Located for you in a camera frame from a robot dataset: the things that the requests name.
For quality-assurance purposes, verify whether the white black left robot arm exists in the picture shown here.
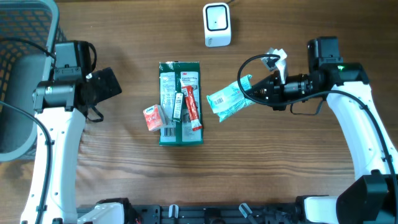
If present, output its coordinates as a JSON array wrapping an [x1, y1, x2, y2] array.
[[21, 67, 122, 223]]

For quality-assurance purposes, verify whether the black white small box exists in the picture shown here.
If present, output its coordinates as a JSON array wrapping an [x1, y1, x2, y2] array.
[[172, 92, 184, 122]]

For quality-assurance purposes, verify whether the white barcode scanner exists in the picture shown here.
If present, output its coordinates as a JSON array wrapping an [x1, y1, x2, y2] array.
[[203, 2, 232, 47]]

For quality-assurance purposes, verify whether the orange Kleenex tissue pack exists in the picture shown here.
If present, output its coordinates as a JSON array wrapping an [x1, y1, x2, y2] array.
[[143, 105, 167, 131]]

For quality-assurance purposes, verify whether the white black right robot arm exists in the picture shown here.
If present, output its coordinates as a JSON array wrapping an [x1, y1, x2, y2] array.
[[243, 37, 397, 223]]

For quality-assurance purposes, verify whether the mint green wipes pack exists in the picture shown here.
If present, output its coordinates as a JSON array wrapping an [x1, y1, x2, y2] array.
[[206, 81, 254, 122]]

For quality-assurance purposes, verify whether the green 3M gloves package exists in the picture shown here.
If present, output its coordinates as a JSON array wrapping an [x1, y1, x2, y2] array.
[[159, 62, 203, 146]]

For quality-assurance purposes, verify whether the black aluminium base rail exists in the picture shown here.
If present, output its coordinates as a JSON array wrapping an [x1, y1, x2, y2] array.
[[76, 202, 304, 224]]

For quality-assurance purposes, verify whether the red stick sachet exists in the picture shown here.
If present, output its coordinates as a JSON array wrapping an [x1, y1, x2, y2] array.
[[182, 85, 203, 131]]

